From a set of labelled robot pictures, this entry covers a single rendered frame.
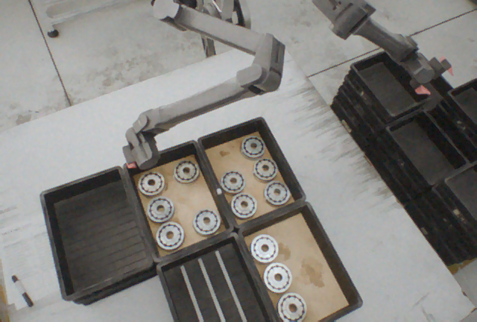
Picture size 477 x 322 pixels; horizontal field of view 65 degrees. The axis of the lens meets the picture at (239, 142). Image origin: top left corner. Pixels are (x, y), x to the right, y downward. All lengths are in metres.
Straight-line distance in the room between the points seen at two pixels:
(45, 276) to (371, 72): 2.01
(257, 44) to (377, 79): 1.59
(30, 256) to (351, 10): 1.43
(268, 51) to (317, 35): 2.35
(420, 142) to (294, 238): 1.22
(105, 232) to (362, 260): 1.03
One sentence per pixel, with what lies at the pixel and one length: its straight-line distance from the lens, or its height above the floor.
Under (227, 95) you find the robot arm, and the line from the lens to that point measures 0.97.
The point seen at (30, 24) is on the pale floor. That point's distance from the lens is 3.42.
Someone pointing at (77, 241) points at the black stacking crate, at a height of 0.83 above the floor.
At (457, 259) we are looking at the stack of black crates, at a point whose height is 0.27.
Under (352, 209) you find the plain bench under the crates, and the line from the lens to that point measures 1.76.
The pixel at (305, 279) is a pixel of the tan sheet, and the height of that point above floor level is 0.83.
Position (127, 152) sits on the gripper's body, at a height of 1.15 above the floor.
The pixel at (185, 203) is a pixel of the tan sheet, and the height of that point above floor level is 0.83.
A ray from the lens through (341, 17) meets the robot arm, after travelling 1.05.
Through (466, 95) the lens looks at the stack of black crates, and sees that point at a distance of 2.69.
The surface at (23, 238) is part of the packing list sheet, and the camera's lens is 1.76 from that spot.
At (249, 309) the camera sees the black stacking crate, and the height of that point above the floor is 0.83.
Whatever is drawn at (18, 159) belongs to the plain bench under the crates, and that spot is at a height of 0.70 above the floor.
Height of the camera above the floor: 2.26
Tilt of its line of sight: 62 degrees down
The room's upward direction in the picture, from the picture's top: 10 degrees clockwise
